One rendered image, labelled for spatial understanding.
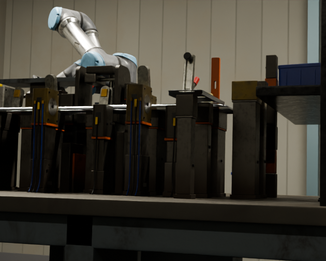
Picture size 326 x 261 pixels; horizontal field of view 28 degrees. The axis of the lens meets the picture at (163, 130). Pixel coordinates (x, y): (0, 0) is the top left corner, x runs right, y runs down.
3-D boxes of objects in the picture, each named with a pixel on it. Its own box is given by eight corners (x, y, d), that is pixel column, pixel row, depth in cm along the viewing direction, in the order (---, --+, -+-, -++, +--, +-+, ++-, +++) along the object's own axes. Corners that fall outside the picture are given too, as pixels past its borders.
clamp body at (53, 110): (21, 193, 212) (26, 87, 214) (40, 192, 223) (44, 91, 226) (39, 193, 209) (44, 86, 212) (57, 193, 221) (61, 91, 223)
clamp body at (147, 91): (117, 197, 198) (121, 83, 200) (131, 196, 209) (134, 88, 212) (137, 197, 195) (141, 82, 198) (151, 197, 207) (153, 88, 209)
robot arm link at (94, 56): (124, 64, 293) (76, 6, 328) (98, 59, 284) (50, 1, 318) (114, 86, 298) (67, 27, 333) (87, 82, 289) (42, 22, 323)
